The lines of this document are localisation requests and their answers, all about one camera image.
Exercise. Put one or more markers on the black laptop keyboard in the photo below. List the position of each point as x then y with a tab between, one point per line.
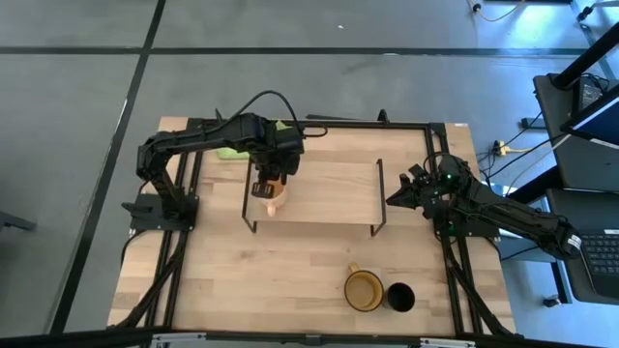
602	261

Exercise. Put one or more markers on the yellow mug with dark rim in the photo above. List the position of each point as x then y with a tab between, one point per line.
363	290

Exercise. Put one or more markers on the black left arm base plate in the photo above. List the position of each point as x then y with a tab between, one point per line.
145	215

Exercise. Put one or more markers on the black aluminium table frame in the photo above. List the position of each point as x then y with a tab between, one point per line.
454	290

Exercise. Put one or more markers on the dark desk with laptop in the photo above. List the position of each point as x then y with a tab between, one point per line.
568	208

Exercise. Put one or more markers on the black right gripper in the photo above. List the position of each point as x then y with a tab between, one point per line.
433	191

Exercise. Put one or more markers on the black cup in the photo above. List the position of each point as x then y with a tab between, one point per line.
401	297

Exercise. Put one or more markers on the tilted dark monitor screen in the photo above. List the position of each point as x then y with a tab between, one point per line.
597	121

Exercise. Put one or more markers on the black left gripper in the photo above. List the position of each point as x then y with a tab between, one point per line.
280	152

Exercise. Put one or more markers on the grey furniture foot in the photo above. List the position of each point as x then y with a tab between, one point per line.
17	222

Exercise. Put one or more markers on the small peach orange mug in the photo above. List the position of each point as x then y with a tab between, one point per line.
275	202

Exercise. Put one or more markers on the black diagonal pole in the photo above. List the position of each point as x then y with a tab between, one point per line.
587	58

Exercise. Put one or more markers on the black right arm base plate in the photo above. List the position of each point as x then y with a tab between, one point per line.
476	231

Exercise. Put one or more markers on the green cloth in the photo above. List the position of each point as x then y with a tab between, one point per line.
232	153

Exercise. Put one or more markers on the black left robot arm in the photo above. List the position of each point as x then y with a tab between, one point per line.
203	137

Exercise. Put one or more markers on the black bar with silver brackets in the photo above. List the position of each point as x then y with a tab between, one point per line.
309	338

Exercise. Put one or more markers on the yellow power plug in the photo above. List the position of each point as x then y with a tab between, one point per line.
501	148

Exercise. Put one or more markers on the small black caster wheel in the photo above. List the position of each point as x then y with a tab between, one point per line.
551	301

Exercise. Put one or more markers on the dark desk with monitor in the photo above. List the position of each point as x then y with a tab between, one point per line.
556	135

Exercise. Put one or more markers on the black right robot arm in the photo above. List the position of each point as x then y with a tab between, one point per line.
512	215

